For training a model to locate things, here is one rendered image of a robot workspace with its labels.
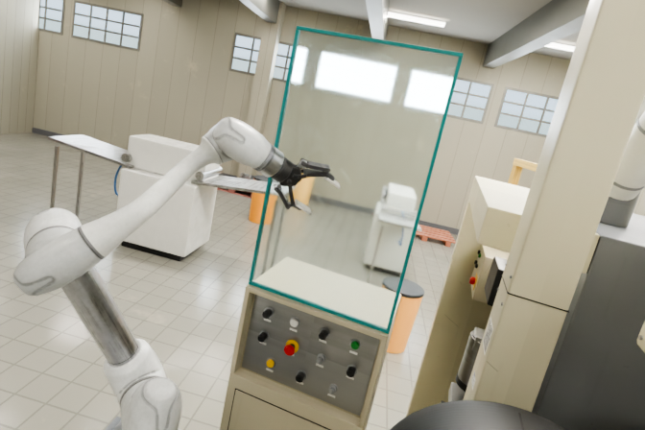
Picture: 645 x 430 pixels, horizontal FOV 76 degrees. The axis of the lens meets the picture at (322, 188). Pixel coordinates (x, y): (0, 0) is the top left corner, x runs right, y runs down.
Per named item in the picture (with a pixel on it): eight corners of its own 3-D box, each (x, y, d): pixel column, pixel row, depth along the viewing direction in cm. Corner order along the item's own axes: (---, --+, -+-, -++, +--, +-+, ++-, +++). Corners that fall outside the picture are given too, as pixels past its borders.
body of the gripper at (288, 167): (284, 150, 128) (305, 165, 133) (266, 167, 131) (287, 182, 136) (286, 163, 122) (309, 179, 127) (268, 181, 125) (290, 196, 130)
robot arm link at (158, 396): (124, 475, 121) (139, 413, 117) (113, 427, 135) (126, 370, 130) (179, 459, 131) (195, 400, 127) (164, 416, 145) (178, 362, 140)
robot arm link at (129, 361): (130, 427, 138) (118, 382, 155) (177, 397, 145) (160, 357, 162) (7, 244, 101) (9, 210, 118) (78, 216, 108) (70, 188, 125)
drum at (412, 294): (410, 360, 360) (426, 299, 349) (367, 348, 364) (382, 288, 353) (407, 338, 396) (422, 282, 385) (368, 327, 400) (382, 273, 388)
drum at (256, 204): (269, 227, 632) (277, 183, 618) (242, 221, 637) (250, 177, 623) (276, 220, 674) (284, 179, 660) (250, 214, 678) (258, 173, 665)
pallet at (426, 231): (448, 236, 807) (450, 231, 805) (455, 249, 730) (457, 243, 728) (391, 222, 819) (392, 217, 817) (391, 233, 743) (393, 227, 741)
